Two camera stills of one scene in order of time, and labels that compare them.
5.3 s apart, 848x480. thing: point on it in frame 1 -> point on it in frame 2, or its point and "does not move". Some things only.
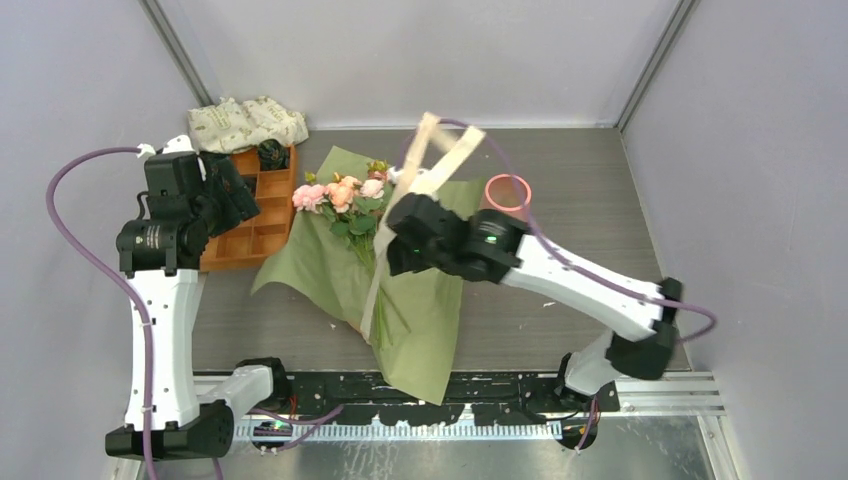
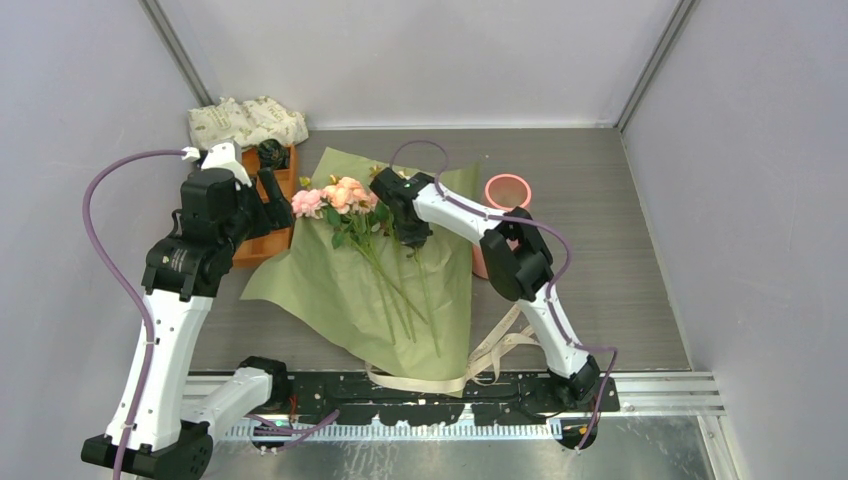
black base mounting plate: x=496 y=398 does not move
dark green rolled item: x=273 y=156 does not move
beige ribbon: x=414 y=179 -> x=483 y=366
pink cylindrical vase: x=509 y=193 does not move
